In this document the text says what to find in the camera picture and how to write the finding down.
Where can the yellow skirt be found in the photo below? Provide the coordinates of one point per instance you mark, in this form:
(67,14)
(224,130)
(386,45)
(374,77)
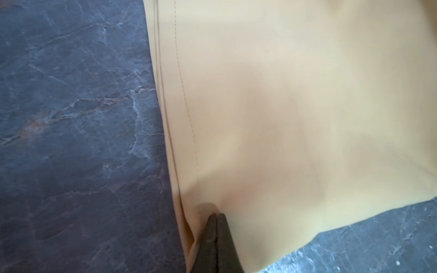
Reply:
(294,117)

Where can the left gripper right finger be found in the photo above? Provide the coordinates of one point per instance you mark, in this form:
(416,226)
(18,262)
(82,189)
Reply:
(227,257)

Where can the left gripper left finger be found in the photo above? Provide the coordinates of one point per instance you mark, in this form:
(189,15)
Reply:
(206,259)

